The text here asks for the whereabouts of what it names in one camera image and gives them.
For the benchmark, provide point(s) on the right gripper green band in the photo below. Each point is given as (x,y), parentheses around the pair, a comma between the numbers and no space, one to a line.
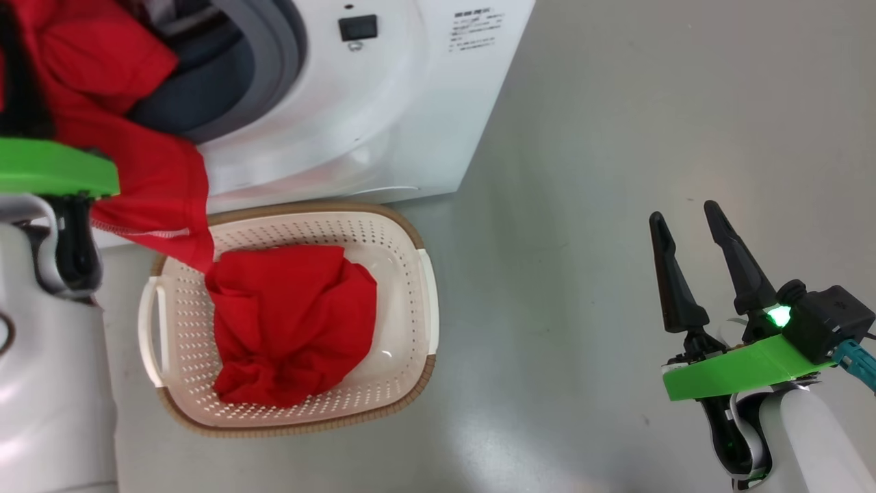
(739,373)

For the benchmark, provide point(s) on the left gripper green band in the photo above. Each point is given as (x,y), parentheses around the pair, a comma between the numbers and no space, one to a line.
(48,168)

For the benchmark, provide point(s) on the red cloth garment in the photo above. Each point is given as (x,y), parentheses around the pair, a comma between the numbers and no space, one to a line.
(294,322)

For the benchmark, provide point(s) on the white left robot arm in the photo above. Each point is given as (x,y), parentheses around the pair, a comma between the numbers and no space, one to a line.
(48,383)

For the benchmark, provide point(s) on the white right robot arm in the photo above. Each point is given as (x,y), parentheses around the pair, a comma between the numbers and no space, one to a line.
(814,445)

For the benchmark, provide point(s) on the cream perforated laundry basket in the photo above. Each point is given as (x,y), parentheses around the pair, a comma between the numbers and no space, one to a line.
(404,287)

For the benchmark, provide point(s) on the white front-load washing machine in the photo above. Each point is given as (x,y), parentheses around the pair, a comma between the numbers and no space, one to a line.
(383,103)

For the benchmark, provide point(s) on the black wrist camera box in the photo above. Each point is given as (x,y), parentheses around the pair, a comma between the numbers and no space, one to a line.
(828,318)

